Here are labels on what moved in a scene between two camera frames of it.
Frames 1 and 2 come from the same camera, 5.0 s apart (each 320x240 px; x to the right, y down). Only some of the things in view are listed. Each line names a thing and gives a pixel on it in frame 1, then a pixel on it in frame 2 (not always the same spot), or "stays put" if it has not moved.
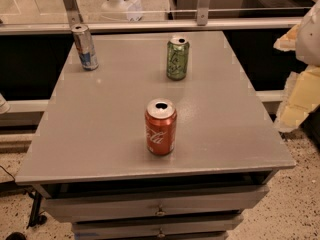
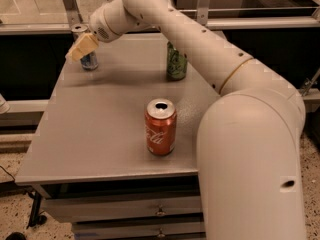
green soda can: (177, 58) stays put
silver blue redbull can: (85, 46) stays put
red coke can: (160, 127) stays put
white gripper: (309, 37) to (99, 23)
